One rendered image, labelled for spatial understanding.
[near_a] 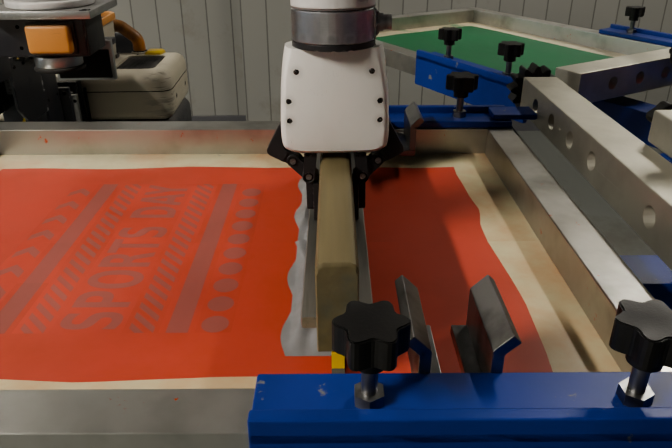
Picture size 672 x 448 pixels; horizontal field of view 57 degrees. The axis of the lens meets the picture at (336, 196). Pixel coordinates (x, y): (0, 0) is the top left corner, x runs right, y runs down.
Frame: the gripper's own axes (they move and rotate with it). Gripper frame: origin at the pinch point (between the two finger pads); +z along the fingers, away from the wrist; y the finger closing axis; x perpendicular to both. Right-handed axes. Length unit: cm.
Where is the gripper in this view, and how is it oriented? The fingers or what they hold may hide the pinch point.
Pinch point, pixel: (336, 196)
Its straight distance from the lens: 61.4
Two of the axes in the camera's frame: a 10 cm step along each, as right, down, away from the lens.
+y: -10.0, 0.1, 0.0
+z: 0.1, 9.2, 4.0
